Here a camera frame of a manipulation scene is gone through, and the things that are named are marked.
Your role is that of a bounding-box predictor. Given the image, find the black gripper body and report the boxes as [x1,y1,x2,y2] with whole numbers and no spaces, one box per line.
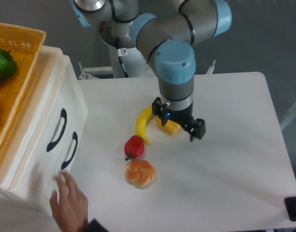
[162,104,193,128]

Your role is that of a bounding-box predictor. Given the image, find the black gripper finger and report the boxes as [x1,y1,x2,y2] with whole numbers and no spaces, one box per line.
[183,118,206,142]
[152,97,169,126]

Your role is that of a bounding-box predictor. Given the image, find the white top drawer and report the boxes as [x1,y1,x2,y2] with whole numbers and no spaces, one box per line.
[8,56,88,192]

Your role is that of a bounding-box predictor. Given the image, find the white drawer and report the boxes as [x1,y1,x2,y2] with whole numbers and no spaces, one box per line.
[17,125,88,217]
[8,56,88,192]

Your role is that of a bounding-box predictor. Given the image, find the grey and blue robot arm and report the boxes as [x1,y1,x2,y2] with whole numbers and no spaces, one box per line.
[70,0,232,139]

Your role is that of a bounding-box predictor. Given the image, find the dark sleeved forearm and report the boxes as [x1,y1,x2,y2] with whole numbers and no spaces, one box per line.
[84,219,109,232]

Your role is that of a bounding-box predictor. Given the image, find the white lower drawer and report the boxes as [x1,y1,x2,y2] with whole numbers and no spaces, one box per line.
[17,125,88,217]

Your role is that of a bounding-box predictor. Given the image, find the white drawer cabinet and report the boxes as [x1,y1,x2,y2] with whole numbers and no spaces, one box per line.
[0,46,88,215]

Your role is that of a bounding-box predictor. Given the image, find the person's bare hand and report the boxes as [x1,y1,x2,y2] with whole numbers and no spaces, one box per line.
[49,172,89,232]

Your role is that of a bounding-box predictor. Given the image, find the yellow toy corn cob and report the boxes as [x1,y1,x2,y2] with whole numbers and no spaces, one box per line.
[155,117,181,134]

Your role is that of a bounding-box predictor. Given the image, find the yellow toy banana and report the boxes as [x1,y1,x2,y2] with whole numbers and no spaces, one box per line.
[135,105,155,145]

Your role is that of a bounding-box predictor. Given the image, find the red toy bell pepper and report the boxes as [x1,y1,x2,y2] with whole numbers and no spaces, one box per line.
[124,135,144,161]

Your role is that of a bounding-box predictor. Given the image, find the braided toy bread roll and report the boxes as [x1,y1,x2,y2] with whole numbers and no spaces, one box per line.
[125,160,157,189]

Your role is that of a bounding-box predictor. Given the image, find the black device at table edge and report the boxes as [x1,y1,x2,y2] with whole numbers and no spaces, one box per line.
[284,196,296,221]

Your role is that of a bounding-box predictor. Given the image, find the orange wicker basket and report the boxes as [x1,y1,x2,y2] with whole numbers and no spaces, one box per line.
[0,22,46,147]

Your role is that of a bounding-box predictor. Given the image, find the green toy bell pepper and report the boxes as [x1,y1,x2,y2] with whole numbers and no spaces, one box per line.
[0,48,17,83]

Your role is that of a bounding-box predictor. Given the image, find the white chair frame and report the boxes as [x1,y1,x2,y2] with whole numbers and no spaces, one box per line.
[280,101,296,131]

